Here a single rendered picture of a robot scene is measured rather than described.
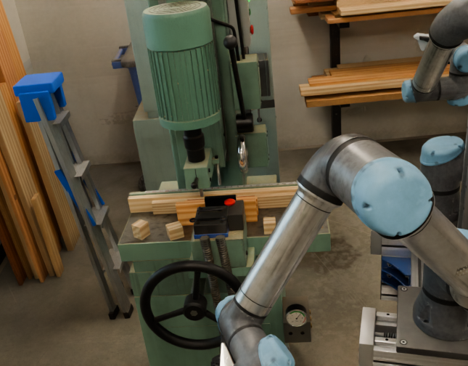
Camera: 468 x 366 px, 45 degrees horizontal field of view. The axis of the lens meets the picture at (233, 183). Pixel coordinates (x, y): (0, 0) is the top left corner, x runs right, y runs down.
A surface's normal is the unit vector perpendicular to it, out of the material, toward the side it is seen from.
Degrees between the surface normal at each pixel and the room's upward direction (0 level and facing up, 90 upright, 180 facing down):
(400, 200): 84
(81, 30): 90
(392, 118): 90
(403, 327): 0
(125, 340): 0
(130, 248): 90
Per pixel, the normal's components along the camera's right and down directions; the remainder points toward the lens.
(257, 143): -0.06, 0.47
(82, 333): -0.10, -0.88
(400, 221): 0.22, 0.33
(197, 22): 0.62, 0.31
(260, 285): -0.36, 0.07
